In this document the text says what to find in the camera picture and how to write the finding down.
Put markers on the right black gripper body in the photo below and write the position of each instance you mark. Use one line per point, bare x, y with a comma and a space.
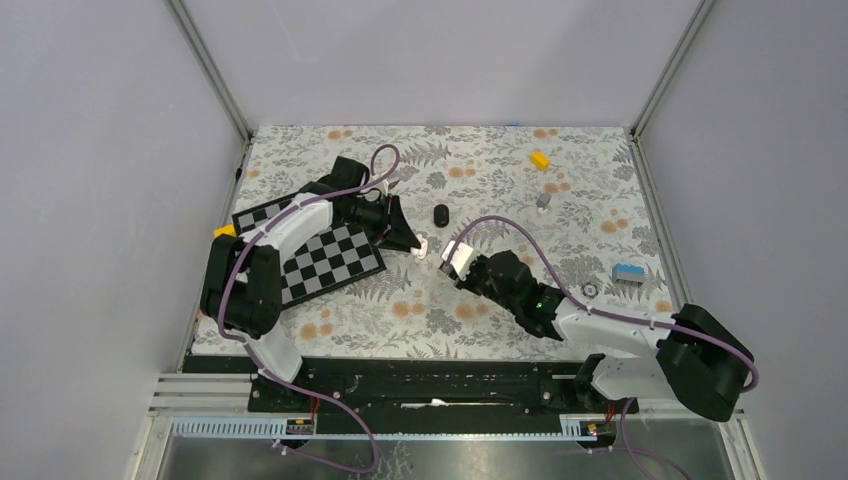
478, 281

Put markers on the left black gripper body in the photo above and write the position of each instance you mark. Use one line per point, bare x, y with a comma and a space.
369, 215

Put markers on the white earbud case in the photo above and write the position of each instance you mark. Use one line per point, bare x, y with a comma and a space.
420, 252

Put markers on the black earbud charging case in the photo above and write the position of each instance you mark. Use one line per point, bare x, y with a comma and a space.
441, 215

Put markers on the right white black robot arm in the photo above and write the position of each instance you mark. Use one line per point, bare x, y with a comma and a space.
687, 356

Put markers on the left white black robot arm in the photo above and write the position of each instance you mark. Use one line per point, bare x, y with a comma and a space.
254, 322

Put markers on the black white checkerboard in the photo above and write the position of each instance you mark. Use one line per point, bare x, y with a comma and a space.
335, 257

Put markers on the small grey block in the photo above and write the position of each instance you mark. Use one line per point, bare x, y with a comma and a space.
543, 200

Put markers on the floral table mat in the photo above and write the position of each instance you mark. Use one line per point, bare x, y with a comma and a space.
597, 217

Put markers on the yellow block right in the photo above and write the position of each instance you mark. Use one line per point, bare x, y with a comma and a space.
540, 160

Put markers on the yellow block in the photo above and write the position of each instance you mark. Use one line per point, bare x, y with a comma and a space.
227, 230
540, 160

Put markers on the blue block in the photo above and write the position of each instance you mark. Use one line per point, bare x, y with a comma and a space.
628, 273

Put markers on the yellow block left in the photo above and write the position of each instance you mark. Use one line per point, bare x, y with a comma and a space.
227, 230

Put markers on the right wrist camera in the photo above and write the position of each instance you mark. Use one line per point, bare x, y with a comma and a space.
457, 258

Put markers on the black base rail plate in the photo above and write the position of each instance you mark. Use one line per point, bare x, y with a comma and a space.
437, 396

